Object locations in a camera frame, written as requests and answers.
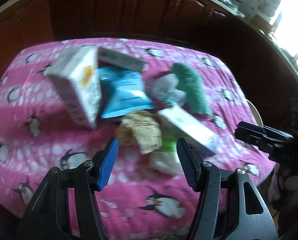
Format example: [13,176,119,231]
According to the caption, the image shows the white green plastic bag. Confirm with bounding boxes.
[149,137,183,176]

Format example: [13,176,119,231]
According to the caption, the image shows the small white box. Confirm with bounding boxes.
[157,106,218,158]

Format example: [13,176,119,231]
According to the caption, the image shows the brown paper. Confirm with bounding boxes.
[116,110,162,155]

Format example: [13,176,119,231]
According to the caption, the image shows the green scrubbing cloth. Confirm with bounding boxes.
[171,62,211,115]

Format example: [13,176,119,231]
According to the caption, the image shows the white plastic wrapper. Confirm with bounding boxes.
[148,73,186,107]

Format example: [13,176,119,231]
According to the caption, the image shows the blue snack bag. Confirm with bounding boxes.
[98,66,154,119]

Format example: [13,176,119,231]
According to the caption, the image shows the white milk carton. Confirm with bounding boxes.
[45,46,102,129]

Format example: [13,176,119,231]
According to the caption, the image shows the long grey white box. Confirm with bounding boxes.
[97,47,148,73]

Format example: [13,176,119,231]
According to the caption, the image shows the white round trash bin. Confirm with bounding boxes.
[246,99,263,126]

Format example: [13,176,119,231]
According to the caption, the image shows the white gloved right hand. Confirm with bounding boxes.
[268,164,298,211]

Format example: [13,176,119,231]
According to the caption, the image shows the dark wooden base cabinets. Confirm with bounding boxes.
[0,0,298,87]

